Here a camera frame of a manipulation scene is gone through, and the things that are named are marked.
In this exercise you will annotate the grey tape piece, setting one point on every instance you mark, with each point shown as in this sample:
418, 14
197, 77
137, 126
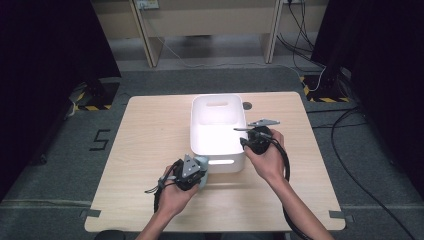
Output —
90, 213
340, 216

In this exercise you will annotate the black curtain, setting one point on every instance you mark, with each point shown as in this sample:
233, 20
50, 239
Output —
46, 66
386, 66

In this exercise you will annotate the dark round object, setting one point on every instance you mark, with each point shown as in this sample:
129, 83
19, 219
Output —
110, 235

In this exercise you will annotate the light blue cloth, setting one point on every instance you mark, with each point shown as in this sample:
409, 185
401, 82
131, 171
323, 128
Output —
204, 161

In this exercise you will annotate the person's left hand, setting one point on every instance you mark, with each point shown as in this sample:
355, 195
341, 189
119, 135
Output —
173, 200

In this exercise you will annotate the white power strip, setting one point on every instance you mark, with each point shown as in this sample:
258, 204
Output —
147, 4

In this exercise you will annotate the person's right hand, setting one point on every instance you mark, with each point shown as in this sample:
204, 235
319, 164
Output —
270, 163

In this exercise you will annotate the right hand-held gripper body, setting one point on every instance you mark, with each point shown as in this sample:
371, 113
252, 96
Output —
260, 145

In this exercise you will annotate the white plastic storage bin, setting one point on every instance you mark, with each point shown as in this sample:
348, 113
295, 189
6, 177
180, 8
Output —
216, 133

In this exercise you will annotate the black stand base striped tape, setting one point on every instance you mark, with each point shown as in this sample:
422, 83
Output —
328, 90
100, 96

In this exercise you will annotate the beige wooden desk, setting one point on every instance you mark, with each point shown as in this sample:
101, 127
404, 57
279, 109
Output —
213, 20

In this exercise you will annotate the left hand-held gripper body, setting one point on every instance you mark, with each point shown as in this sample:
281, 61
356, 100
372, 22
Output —
188, 181

